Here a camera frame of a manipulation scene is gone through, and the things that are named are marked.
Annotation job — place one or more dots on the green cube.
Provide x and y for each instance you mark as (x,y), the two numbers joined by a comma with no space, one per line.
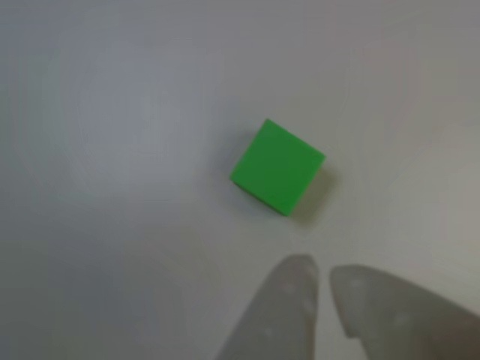
(277,168)

